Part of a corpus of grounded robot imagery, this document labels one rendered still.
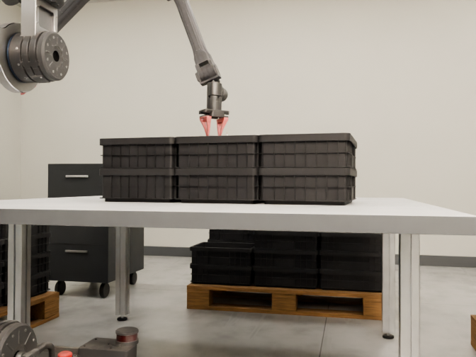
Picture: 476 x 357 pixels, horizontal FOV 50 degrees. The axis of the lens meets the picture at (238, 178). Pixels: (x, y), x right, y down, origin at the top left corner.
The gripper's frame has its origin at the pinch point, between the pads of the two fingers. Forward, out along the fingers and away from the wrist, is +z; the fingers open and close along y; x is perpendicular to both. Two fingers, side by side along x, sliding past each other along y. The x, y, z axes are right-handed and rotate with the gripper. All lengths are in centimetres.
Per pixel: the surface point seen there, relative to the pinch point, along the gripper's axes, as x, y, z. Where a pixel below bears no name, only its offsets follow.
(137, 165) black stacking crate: -2.3, 28.6, 12.7
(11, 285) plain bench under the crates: -39, 66, 59
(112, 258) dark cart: -167, -7, 67
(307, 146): 40.0, -14.4, 6.6
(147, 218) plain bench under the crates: 56, 44, 29
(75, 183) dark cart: -178, 17, 16
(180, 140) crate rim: 10.0, 17.5, 4.2
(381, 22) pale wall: -194, -273, -148
